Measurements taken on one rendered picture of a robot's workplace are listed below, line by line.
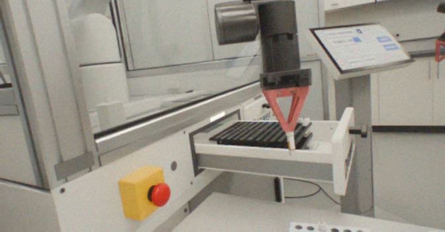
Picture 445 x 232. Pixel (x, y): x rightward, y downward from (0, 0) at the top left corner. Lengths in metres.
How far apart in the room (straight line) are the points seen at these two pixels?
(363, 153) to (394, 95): 2.03
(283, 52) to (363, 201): 1.54
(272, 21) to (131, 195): 0.36
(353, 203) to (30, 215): 1.63
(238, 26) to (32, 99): 0.30
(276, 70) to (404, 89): 3.36
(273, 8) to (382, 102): 3.37
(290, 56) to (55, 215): 0.41
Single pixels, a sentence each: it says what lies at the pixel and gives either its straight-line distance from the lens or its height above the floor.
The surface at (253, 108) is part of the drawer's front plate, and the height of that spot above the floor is 0.91.
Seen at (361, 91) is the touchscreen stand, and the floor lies 0.83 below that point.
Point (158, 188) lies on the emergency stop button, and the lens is 0.50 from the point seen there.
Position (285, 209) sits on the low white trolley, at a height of 0.76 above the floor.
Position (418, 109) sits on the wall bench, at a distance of 3.82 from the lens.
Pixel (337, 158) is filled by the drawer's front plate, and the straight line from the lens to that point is 0.56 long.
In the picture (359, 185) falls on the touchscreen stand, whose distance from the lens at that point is 1.83.
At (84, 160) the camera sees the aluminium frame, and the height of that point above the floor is 0.97.
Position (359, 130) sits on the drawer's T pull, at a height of 0.91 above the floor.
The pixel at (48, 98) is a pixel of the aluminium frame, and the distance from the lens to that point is 0.45.
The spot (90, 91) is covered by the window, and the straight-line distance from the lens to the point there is 0.51.
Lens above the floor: 1.10
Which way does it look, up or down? 10 degrees down
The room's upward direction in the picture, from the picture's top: 7 degrees counter-clockwise
